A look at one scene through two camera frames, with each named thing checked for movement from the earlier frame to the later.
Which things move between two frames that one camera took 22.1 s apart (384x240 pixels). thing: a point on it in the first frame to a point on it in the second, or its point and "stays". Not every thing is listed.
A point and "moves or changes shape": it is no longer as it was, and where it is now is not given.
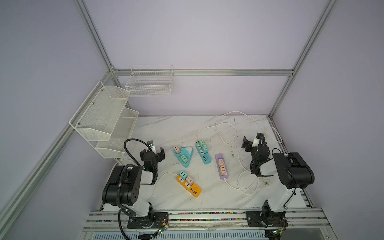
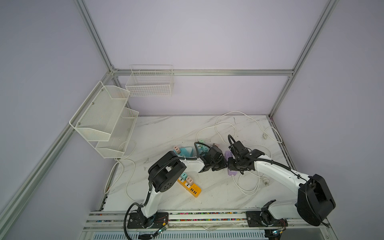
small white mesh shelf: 116,147 stays
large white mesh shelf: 96,118 stays
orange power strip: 194,190 stays
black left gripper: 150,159 to 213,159
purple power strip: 221,156 moves or changes shape
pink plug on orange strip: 189,180 stays
